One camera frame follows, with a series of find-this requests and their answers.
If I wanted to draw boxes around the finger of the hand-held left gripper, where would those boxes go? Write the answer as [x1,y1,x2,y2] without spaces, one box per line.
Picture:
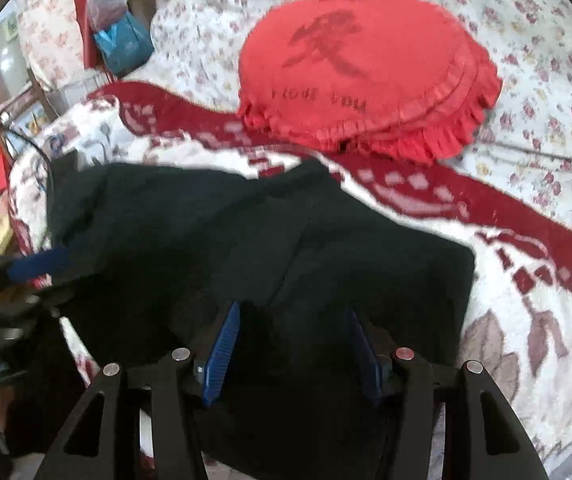
[6,247,75,284]

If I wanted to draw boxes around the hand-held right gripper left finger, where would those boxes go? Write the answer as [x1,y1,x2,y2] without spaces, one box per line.
[33,301,243,480]

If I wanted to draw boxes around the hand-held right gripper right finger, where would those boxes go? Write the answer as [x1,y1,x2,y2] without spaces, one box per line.
[345,306,550,480]

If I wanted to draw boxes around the black pants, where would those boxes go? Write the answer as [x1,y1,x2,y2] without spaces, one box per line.
[6,159,476,480]

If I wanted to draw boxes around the red and white plush blanket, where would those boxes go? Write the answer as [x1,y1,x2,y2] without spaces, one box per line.
[8,81,572,480]

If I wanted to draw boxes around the pink floral cloth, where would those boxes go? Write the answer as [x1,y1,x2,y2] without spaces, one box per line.
[16,0,93,97]

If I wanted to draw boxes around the blue plastic bag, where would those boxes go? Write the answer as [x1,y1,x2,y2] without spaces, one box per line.
[93,10,156,79]

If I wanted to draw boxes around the red hanging cloth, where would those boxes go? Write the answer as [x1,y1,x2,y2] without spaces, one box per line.
[68,0,113,82]

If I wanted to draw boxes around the clear plastic bag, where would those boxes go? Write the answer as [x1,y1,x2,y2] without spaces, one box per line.
[86,0,135,32]

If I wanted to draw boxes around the red heart-shaped frilled pillow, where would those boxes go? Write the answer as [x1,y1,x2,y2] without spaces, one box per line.
[236,0,503,166]

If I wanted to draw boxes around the white small-flower quilt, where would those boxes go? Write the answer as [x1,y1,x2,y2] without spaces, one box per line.
[148,0,572,233]

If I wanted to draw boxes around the black cable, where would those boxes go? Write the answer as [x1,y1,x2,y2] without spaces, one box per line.
[0,115,58,213]

